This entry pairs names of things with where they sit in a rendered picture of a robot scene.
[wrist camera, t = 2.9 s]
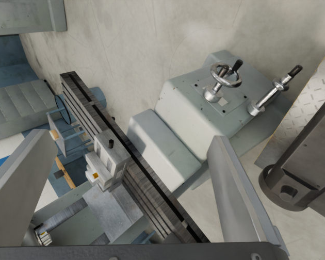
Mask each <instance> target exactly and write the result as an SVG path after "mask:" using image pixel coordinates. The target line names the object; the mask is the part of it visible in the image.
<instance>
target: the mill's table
mask: <svg viewBox="0 0 325 260"><path fill-rule="evenodd" d="M60 80H61V81H62V83H61V86H62V89H63V97H64V102H65V104H66V106H67V107H68V109H69V110H70V112H71V113H72V115H73V116H74V117H75V119H76V120H77V121H78V123H79V124H80V126H81V127H82V128H83V130H84V131H85V133H86V134H87V135H88V137H89V138H90V140H91V141H92V142H93V144H94V136H95V135H97V134H99V133H101V132H104V131H106V130H108V129H111V130H112V132H113V133H114V134H115V136H116V137H117V138H118V139H119V141H120V142H121V143H122V145H123V146H124V147H125V149H126V150H127V151H128V152H129V154H130V155H131V158H130V160H129V163H128V166H127V168H126V171H125V174H124V177H123V180H122V185H123V186H124V188H125V189H126V190H127V192H128V193H129V195H130V196H131V197H132V199H133V200H134V201H135V203H136V204H137V206H138V207H139V208H140V210H141V211H142V213H143V214H144V216H145V217H146V218H147V220H148V221H149V223H150V224H151V226H152V227H153V228H154V230H155V231H156V233H157V234H158V236H159V237H160V238H161V240H162V241H163V240H164V239H165V238H166V237H167V236H168V235H169V234H170V233H171V232H174V234H175V235H176V236H177V237H178V238H179V240H180V241H181V242H182V243H203V242H210V241H209V239H208V238H207V237H206V236H205V234H204V233H203V232H202V231H201V229H200V228H199V227H198V225H197V224H196V223H195V222H194V220H193V219H192V218H191V217H190V215H189V214H188V213H187V212H186V211H185V209H184V208H183V207H182V205H181V204H180V203H179V201H178V200H177V199H176V198H175V196H174V195H173V194H172V193H171V191H170V190H169V189H168V188H167V186H166V185H165V184H164V183H163V181H162V180H161V179H160V178H159V176H158V175H157V174H156V173H155V171H154V170H153V169H152V168H151V166H150V165H149V164H148V162H147V161H146V160H145V159H144V158H143V156H142V155H141V154H140V153H139V151H138V150H137V149H136V148H135V146H134V145H133V144H132V142H131V141H130V140H129V139H128V137H127V136H126V135H125V134H124V132H123V131H122V130H121V129H120V128H119V126H118V125H117V123H116V122H115V121H114V120H113V118H112V117H111V116H110V115H109V113H108V112H107V111H106V110H105V108H104V107H103V106H102V105H101V103H100V102H99V101H98V100H97V98H96V97H95V96H94V95H93V93H92V92H91V91H90V90H89V88H88V87H87V86H86V85H85V83H84V82H83V81H82V79H81V78H80V77H79V76H78V75H77V73H76V72H75V71H71V72H67V73H61V74H60Z"/></svg>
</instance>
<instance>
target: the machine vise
mask: <svg viewBox="0 0 325 260"><path fill-rule="evenodd" d="M110 139H112V140H114V144H113V148H112V149H110V148H108V143H109V140H110ZM94 151H95V152H96V154H97V155H98V157H99V158H100V160H101V161H102V162H103V164H104V165H105V167H106V168H107V170H108V171H109V172H110V174H111V175H112V177H113V178H112V182H111V183H109V184H108V185H106V186H105V187H103V185H102V184H101V182H98V183H97V185H98V186H99V188H100V189H101V191H102V192H105V191H107V190H108V192H112V191H113V190H114V189H116V188H117V187H119V186H120V185H121V183H122V180H123V177H124V174H125V171H126V168H127V166H128V163H129V160H130V158H131V155H130V154H129V152H128V151H127V150H126V149H125V147H124V146H123V145H122V143H121V142H120V141H119V139H118V138H117V137H116V136H115V134H114V133H113V132H112V130H111V129H108V130H106V131H104V132H101V133H99V134H97V135H95V136H94ZM89 169H91V167H90V166H89V164H88V165H87V170H89Z"/></svg>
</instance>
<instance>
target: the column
mask: <svg viewBox="0 0 325 260"><path fill-rule="evenodd" d="M201 165H202V166H201V168H200V169H199V170H197V171H196V172H195V173H194V174H193V175H192V176H191V177H190V178H189V179H187V180H186V181H185V182H184V184H183V185H182V184H181V185H180V186H179V187H178V188H177V189H176V190H175V191H174V192H172V194H173V195H174V196H175V198H176V199H178V198H179V197H180V196H181V195H182V194H183V193H184V192H185V191H186V190H187V189H188V188H189V187H190V186H191V185H192V184H193V183H195V182H196V181H197V180H198V179H199V178H200V177H201V176H202V175H203V174H204V173H205V172H206V171H207V170H208V169H209V166H208V165H207V163H206V162H203V163H202V164H201ZM94 186H95V185H94ZM92 187H93V186H92V185H91V183H90V182H89V180H88V181H86V182H84V183H83V184H81V185H79V186H78V187H76V188H74V189H73V190H71V191H69V192H68V193H66V194H64V195H63V196H61V197H59V198H58V199H56V200H55V201H53V202H51V203H50V204H48V205H46V206H44V207H43V208H41V209H39V210H38V211H36V212H34V214H33V216H32V219H31V221H30V222H31V223H32V224H34V225H35V226H38V225H40V224H41V223H43V226H40V227H39V228H37V229H38V231H39V233H40V234H41V233H42V232H44V231H45V230H47V231H48V232H49V234H50V236H51V238H52V240H53V242H51V243H50V244H49V245H48V246H70V245H123V244H130V243H131V242H132V241H134V240H135V239H136V238H137V237H138V236H139V235H140V234H141V233H142V232H143V231H144V230H145V229H146V228H147V227H148V226H149V225H150V223H149V221H148V220H147V218H146V217H145V216H144V215H143V216H142V217H141V218H140V219H138V220H137V221H136V222H135V223H134V224H133V225H132V226H130V227H129V228H128V229H127V230H126V231H125V232H124V233H123V234H122V235H120V236H119V237H118V238H117V239H116V240H115V241H114V242H112V243H111V242H110V240H109V239H108V237H107V235H106V234H105V232H104V231H103V229H102V227H101V226H100V224H99V222H98V221H97V219H96V217H95V216H94V214H93V213H92V211H91V209H90V208H89V206H88V204H87V203H86V201H85V200H84V198H83V196H82V195H83V194H85V193H86V192H87V191H88V190H90V189H91V188H92Z"/></svg>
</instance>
